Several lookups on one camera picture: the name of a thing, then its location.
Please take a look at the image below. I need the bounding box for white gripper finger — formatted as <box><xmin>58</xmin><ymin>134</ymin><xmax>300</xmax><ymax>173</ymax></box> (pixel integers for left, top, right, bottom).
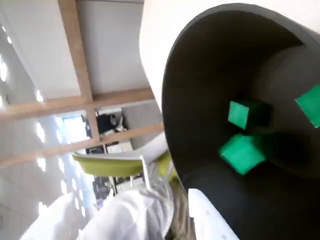
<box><xmin>187</xmin><ymin>188</ymin><xmax>241</xmax><ymax>240</ymax></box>
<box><xmin>79</xmin><ymin>184</ymin><xmax>175</xmax><ymax>240</ymax></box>

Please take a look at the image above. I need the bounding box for green block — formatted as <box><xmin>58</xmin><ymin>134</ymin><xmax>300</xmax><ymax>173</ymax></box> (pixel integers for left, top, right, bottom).
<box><xmin>294</xmin><ymin>83</ymin><xmax>320</xmax><ymax>129</ymax></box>
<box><xmin>227</xmin><ymin>99</ymin><xmax>272</xmax><ymax>131</ymax></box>
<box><xmin>218</xmin><ymin>133</ymin><xmax>266</xmax><ymax>176</ymax></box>

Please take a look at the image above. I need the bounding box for black pot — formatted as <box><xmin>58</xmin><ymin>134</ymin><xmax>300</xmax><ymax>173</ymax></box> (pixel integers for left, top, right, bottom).
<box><xmin>161</xmin><ymin>2</ymin><xmax>320</xmax><ymax>240</ymax></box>

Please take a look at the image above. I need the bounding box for green office chair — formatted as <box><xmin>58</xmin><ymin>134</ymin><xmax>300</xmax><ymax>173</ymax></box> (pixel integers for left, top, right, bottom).
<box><xmin>71</xmin><ymin>149</ymin><xmax>181</xmax><ymax>193</ymax></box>

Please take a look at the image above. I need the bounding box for wooden partition frame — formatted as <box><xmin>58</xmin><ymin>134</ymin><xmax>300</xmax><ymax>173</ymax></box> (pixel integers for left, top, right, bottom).
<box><xmin>0</xmin><ymin>0</ymin><xmax>166</xmax><ymax>168</ymax></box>

